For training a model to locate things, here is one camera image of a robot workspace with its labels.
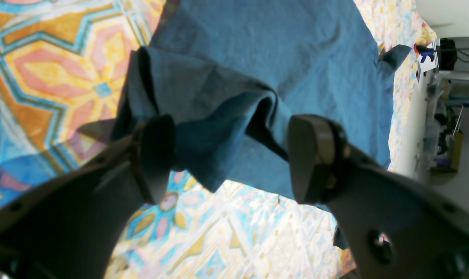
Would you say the patterned colourful tablecloth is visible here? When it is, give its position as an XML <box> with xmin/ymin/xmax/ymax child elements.
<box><xmin>0</xmin><ymin>0</ymin><xmax>438</xmax><ymax>279</ymax></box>

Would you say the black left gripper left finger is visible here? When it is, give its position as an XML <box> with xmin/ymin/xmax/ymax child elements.
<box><xmin>0</xmin><ymin>116</ymin><xmax>175</xmax><ymax>279</ymax></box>

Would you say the lower right orange clamp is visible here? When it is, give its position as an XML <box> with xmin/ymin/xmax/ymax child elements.
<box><xmin>414</xmin><ymin>42</ymin><xmax>437</xmax><ymax>64</ymax></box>

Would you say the dark navy t-shirt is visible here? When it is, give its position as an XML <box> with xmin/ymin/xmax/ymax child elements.
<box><xmin>112</xmin><ymin>0</ymin><xmax>411</xmax><ymax>200</ymax></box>

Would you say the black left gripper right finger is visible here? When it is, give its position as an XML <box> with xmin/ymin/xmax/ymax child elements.
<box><xmin>288</xmin><ymin>114</ymin><xmax>469</xmax><ymax>279</ymax></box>

